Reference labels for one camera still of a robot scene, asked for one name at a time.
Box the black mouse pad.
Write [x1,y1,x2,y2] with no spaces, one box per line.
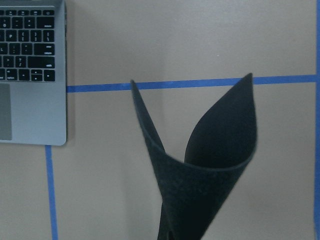
[131,73,257,240]

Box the grey laptop with black keyboard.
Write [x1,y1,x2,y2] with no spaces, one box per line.
[0,0,67,146]

